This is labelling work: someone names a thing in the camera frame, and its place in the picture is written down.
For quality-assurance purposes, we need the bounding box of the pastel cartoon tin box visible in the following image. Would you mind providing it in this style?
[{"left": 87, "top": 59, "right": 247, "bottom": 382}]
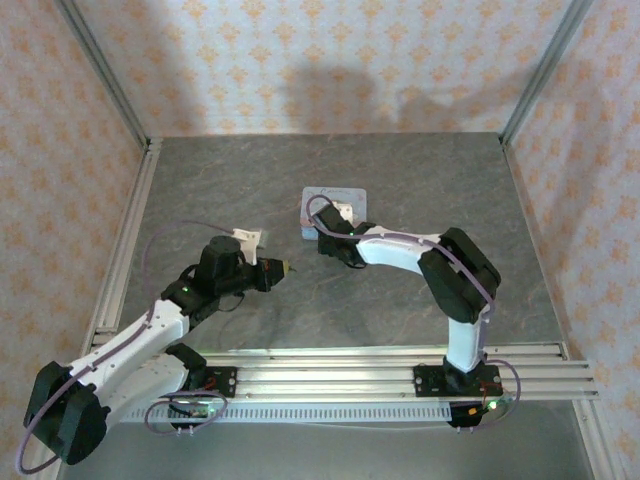
[{"left": 300, "top": 185, "right": 369, "bottom": 241}]

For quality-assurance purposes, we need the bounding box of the aluminium base beam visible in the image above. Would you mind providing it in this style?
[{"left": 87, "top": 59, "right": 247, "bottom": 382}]
[{"left": 52, "top": 342, "right": 600, "bottom": 402}]

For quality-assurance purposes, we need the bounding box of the black control board with LED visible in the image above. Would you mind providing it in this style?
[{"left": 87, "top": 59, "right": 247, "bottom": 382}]
[
  {"left": 446, "top": 396, "right": 506, "bottom": 432},
  {"left": 167, "top": 399, "right": 217, "bottom": 434}
]

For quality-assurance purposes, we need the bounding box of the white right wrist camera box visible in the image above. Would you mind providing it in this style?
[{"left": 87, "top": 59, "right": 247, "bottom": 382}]
[{"left": 332, "top": 199, "right": 357, "bottom": 225}]

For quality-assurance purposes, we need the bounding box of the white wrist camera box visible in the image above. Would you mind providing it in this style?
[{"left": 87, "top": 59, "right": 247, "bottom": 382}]
[
  {"left": 332, "top": 199, "right": 357, "bottom": 225},
  {"left": 231, "top": 226, "right": 265, "bottom": 267}
]

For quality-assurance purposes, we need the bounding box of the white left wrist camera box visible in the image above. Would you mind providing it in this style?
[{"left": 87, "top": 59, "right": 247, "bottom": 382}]
[{"left": 231, "top": 226, "right": 265, "bottom": 267}]

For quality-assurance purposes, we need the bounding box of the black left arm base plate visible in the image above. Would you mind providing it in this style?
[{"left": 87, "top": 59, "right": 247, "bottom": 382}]
[{"left": 199, "top": 366, "right": 239, "bottom": 400}]

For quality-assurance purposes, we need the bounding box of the aluminium side rail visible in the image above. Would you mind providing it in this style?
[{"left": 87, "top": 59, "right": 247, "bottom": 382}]
[{"left": 78, "top": 138, "right": 164, "bottom": 362}]

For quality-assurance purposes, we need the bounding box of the slotted grey cable duct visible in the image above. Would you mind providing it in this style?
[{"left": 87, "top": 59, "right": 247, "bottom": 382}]
[{"left": 119, "top": 402, "right": 454, "bottom": 425}]

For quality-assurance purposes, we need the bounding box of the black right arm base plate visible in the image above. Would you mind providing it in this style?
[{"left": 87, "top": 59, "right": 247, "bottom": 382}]
[{"left": 413, "top": 363, "right": 503, "bottom": 400}]

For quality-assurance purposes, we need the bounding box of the aluminium frame post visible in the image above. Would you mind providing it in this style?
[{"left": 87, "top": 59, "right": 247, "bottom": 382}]
[
  {"left": 498, "top": 0, "right": 595, "bottom": 147},
  {"left": 52, "top": 0, "right": 152, "bottom": 149}
]

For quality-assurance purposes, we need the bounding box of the aluminium frame leg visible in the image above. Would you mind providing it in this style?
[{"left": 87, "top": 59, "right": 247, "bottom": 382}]
[{"left": 572, "top": 399, "right": 626, "bottom": 480}]

